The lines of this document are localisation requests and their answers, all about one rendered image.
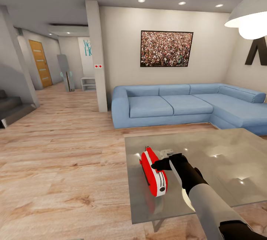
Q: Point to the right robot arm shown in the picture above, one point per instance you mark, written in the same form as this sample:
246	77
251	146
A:
218	219

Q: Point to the stairs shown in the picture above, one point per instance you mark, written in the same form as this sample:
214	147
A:
12	109

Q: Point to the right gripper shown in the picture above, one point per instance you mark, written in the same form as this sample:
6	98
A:
160	165

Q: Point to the radio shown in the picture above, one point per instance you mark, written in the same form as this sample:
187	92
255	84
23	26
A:
156	180

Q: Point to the room light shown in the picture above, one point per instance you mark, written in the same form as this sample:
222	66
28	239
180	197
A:
244	8

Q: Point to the coffee table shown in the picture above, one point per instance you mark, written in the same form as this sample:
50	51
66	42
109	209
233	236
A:
232	161

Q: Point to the sofa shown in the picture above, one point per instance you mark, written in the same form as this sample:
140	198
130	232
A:
221	105

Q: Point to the standing mirror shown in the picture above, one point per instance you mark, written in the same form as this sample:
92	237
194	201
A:
66	74

